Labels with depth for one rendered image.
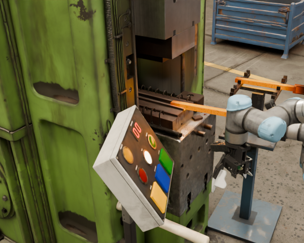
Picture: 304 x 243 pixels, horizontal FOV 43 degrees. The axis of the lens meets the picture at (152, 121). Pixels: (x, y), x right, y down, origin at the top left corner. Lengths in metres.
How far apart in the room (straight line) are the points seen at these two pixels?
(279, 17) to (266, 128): 4.37
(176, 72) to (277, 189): 1.33
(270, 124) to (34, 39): 1.03
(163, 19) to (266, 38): 4.16
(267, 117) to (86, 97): 0.70
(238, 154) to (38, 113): 0.92
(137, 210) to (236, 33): 4.77
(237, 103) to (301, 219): 1.68
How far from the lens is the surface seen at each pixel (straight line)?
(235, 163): 1.31
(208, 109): 1.75
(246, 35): 5.72
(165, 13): 1.51
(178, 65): 2.04
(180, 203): 1.93
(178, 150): 1.74
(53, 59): 1.67
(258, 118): 1.19
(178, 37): 1.63
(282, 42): 5.54
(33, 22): 1.70
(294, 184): 3.07
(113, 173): 1.14
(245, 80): 2.18
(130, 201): 1.19
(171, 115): 1.78
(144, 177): 1.21
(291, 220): 2.77
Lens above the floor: 1.82
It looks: 29 degrees down
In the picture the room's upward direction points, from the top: 2 degrees counter-clockwise
